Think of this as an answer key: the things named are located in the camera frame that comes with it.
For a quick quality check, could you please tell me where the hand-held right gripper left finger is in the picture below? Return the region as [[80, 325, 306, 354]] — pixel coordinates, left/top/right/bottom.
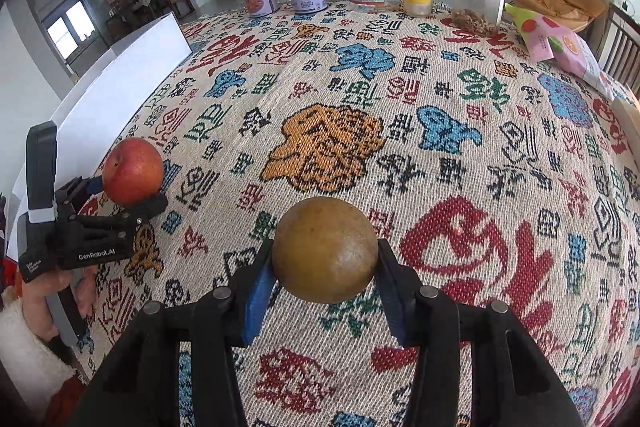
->
[[67, 237, 275, 427]]

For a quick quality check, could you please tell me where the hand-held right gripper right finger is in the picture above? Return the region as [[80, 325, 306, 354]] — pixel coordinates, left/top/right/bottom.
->
[[376, 238, 586, 427]]

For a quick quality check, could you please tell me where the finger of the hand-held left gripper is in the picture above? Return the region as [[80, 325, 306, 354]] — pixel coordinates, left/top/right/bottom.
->
[[56, 176, 108, 214], [75, 193, 169, 234]]

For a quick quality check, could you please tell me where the red apple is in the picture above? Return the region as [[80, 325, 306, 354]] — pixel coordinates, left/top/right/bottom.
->
[[101, 137, 165, 208]]

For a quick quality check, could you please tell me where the brown-green round fruit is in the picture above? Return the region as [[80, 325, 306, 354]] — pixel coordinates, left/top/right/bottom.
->
[[271, 197, 379, 304]]

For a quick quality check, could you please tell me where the large white box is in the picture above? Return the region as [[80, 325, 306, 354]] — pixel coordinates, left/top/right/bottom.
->
[[7, 12, 194, 212]]

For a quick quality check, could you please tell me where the person's left hand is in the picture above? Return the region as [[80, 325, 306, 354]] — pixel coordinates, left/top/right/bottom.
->
[[22, 267, 99, 344]]

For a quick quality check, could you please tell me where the glass sliding door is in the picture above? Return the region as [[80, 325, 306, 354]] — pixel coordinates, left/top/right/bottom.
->
[[42, 0, 131, 58]]

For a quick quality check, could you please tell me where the printed woven tablecloth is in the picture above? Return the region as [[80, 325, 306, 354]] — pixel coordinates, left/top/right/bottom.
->
[[75, 2, 640, 427]]

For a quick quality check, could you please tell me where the pink snack packet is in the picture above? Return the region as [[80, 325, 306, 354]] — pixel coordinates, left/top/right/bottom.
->
[[504, 3, 616, 100]]

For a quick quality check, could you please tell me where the wooden chair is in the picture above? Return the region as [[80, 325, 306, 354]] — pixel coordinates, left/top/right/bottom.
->
[[587, 2, 640, 92]]

